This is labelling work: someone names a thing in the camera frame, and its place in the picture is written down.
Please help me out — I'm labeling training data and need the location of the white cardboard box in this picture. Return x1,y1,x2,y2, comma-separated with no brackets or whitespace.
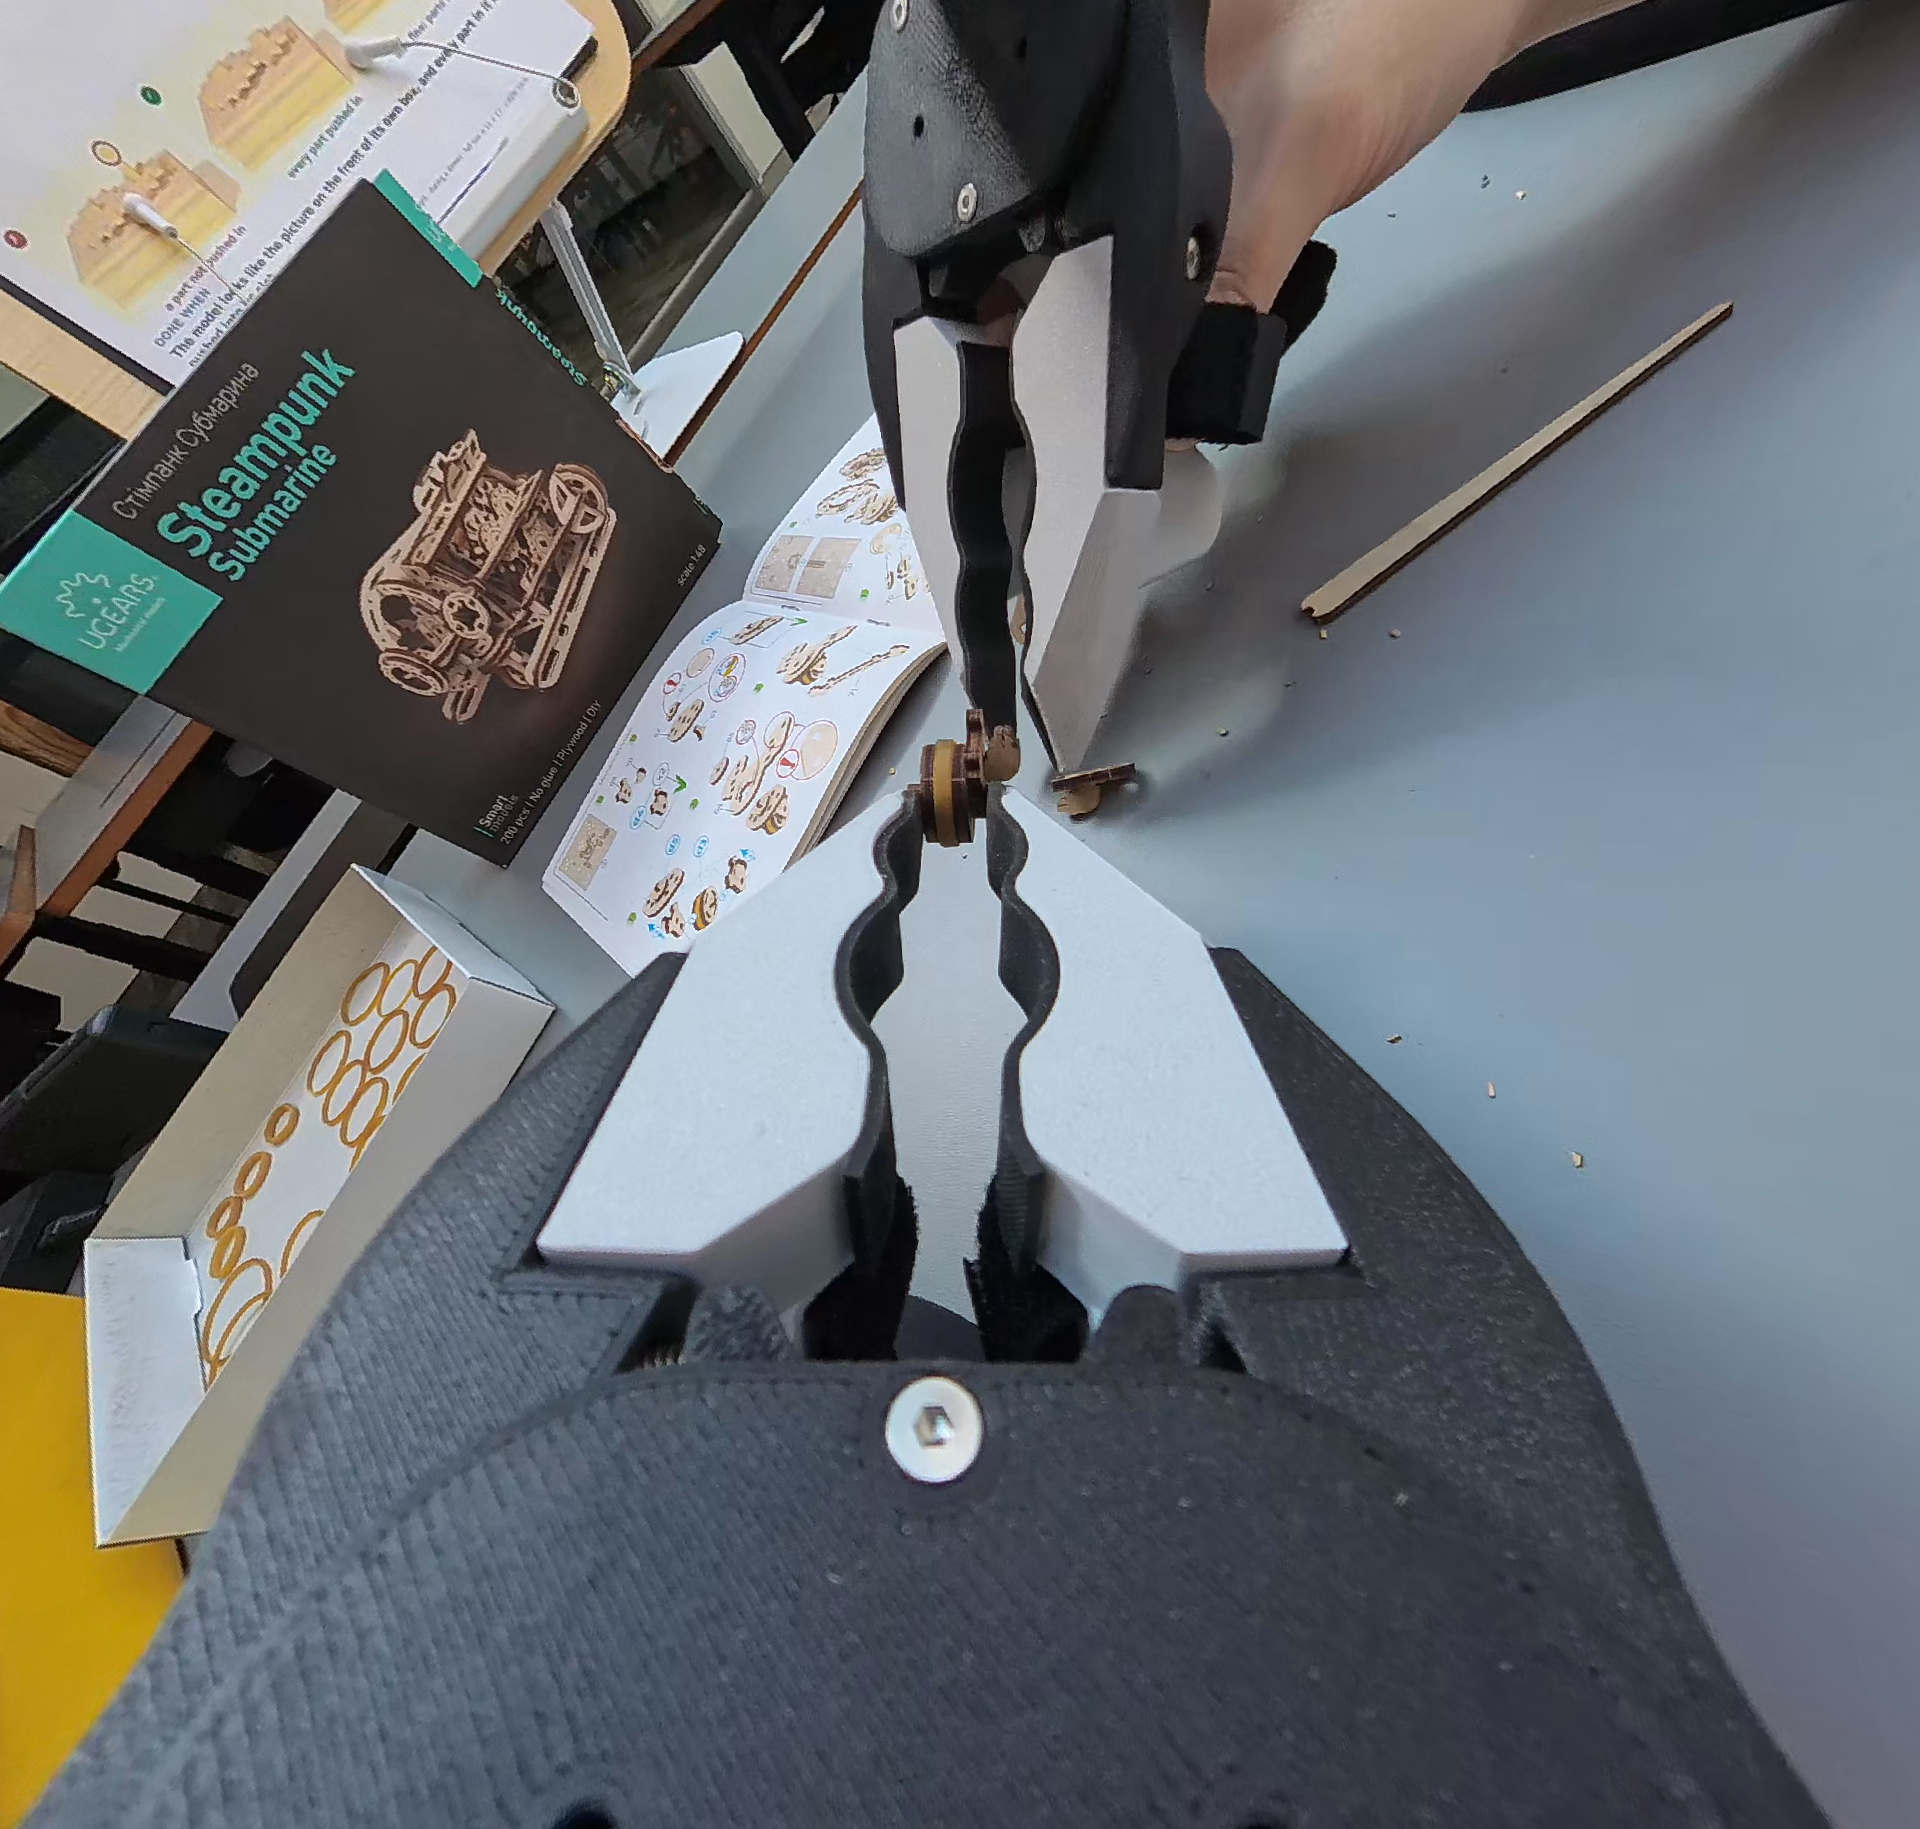
82,860,556,1549

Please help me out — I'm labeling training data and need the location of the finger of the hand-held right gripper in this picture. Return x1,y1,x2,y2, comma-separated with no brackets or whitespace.
869,314,1024,752
1004,226,1224,784

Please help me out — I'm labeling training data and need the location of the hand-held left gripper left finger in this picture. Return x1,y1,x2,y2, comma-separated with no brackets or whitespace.
535,790,918,1363

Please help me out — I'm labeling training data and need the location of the small wooden gear assembly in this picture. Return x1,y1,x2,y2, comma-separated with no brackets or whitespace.
914,710,1021,853

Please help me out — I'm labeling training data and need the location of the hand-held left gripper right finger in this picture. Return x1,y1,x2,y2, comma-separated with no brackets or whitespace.
973,790,1348,1363

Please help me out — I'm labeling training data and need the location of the black equipment case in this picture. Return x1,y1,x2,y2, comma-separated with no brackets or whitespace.
0,1000,197,1282

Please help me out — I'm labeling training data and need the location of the open instruction booklet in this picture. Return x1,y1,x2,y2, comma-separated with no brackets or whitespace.
542,419,948,967

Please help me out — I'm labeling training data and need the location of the black model kit box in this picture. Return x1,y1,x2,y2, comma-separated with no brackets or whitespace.
0,172,723,867

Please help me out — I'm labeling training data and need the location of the white metal stand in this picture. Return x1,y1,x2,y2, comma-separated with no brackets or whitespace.
532,202,747,463

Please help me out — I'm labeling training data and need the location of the thin plywood strip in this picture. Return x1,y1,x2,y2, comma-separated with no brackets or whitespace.
1302,301,1733,624

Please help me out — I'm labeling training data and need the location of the person's right hand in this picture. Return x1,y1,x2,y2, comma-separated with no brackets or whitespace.
1191,0,1516,320

